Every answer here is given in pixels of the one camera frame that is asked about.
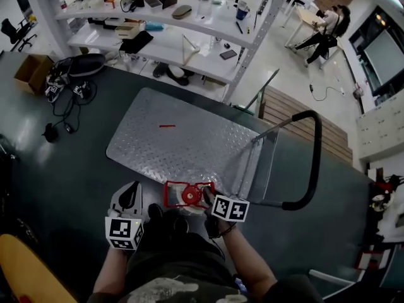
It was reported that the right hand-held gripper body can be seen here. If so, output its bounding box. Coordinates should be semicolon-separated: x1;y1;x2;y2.
204;194;251;239

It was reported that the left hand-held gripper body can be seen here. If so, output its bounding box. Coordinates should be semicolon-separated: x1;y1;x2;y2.
105;207;152;252

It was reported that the clear water jug red cap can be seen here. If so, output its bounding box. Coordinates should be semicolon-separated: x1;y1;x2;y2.
163;168;228;217

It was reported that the grey metal platform cart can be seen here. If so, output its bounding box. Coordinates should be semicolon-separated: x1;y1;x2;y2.
105;87;323;211

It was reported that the person's left forearm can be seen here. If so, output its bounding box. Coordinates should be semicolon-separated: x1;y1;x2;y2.
93;247;133;299

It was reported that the person's right forearm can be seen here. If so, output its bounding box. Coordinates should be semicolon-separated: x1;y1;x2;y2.
220;222;278;293

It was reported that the person's left black shoe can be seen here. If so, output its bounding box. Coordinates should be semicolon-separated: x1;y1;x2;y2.
147;203;164;224

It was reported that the person's black shoe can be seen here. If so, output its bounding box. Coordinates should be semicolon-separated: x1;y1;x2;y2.
172;216;190;234
147;203;164;224

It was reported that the person's right black shoe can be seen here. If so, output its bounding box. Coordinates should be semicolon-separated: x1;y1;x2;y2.
172;216;190;234

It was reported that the person's dark patterned shirt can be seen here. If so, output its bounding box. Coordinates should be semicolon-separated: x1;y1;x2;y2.
122;232;253;303

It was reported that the black fabric pouch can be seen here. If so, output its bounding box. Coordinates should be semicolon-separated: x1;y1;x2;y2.
42;122;60;143

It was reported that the round wooden table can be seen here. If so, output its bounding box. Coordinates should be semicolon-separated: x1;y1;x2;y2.
0;234;78;303

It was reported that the dark spare gripper device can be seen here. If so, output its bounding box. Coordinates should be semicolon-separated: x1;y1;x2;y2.
73;82;90;100

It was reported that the wooden slatted step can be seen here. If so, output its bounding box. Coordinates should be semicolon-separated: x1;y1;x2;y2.
258;85;354;167

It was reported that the black white slipper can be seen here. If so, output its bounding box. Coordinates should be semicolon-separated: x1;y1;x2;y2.
166;65;195;86

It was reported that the white spare gripper device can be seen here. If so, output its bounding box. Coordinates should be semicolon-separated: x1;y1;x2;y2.
45;74;69;103

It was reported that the black oval hard case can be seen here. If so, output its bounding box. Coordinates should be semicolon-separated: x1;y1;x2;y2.
68;54;107;77

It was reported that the open cardboard box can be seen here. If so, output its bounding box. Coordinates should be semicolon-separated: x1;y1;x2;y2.
13;54;55;95

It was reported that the red black equipment heap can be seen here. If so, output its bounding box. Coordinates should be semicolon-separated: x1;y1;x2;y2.
369;169;404;216

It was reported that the white metal shelving unit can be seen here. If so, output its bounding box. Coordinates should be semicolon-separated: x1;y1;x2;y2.
14;0;296;104

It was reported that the black cloth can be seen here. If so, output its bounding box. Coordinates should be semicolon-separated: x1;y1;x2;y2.
119;30;155;55

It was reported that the beige storage box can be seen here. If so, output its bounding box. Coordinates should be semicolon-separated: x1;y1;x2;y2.
114;22;141;40

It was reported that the white drawer cabinet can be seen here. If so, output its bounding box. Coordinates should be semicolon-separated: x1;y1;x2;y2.
356;96;404;161

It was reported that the blue tissue pack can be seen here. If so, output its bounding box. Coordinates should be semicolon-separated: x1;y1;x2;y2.
144;20;165;32

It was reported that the grey oval pad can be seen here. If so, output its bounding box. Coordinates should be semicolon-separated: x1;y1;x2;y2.
171;4;193;20

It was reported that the blue cup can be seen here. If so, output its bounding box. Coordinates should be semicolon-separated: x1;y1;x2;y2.
235;0;252;21

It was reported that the clear plastic container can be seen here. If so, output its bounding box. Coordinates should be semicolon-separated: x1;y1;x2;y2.
197;0;213;21

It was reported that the black office chair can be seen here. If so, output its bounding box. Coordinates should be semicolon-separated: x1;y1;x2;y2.
1;18;38;52

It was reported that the grey small tray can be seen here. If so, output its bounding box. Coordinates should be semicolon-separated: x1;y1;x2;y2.
143;0;163;13

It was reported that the light wooden desk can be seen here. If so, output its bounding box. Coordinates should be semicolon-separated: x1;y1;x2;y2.
285;4;345;71

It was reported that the black framed display screen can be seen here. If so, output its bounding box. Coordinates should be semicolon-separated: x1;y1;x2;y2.
348;6;404;97

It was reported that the black wrist lanyard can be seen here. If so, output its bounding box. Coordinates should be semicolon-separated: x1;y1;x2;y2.
217;221;237;240

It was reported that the black tangled floor cable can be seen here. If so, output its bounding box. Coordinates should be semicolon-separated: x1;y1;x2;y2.
52;80;97;132

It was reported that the long-handled mop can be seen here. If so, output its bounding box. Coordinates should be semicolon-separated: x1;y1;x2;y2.
239;69;281;113

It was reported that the wooden triangle frame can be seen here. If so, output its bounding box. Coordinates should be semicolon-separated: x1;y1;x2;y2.
181;33;201;66

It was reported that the white extension cable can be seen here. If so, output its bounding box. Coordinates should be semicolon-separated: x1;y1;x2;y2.
309;83;347;102

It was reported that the black coiled cord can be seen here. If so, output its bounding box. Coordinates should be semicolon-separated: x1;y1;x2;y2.
119;0;146;14

